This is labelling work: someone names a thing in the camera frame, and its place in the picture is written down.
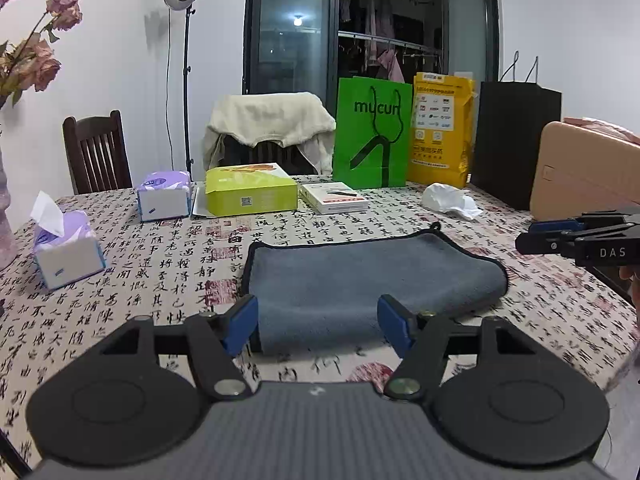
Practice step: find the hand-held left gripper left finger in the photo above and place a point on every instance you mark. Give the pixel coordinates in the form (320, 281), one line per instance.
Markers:
(241, 324)

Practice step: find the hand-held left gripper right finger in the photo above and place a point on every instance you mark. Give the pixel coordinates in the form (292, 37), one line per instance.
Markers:
(395, 327)

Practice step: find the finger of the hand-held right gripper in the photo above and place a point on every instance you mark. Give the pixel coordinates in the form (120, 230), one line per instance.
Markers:
(552, 226)
(542, 244)

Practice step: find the grey towel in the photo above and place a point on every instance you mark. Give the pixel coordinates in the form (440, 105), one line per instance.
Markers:
(360, 280)

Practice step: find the person's right hand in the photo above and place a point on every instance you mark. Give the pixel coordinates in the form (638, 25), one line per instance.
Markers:
(628, 273)

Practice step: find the tan cardboard box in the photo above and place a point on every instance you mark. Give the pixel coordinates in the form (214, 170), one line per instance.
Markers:
(585, 175)

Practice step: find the black paper bag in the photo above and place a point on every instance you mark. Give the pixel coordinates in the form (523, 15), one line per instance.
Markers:
(515, 145)

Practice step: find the crumpled white plastic bag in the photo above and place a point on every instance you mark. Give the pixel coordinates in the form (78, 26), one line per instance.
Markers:
(450, 200)

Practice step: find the pink cloth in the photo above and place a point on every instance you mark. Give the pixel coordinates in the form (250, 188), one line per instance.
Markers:
(605, 127)

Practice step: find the white paper sheet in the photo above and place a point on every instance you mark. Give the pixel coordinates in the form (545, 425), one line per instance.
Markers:
(199, 202)

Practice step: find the lime green cardboard box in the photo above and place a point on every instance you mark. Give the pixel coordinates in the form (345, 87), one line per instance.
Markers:
(250, 192)

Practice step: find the white flat box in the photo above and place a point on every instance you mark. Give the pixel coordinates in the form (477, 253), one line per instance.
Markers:
(334, 197)

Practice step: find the yellow paper bag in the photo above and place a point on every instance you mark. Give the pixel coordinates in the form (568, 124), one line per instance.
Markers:
(440, 130)

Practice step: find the purple tissue box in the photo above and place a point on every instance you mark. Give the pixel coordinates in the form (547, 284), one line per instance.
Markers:
(67, 250)
(162, 195)

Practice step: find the dark wooden chair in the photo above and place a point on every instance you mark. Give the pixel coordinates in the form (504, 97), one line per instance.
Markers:
(270, 157)
(97, 152)

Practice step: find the green paper bag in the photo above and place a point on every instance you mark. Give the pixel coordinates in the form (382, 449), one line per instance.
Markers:
(372, 135)

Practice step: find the cream cloth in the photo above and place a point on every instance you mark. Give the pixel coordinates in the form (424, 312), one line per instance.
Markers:
(270, 120)

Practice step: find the hanging clothes on rack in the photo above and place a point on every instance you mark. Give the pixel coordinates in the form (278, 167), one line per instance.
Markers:
(385, 35)

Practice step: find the pale pink vase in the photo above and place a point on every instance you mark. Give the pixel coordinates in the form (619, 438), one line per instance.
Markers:
(6, 220)

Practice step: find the dried pink flowers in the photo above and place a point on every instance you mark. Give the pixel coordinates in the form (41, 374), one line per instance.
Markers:
(37, 55)

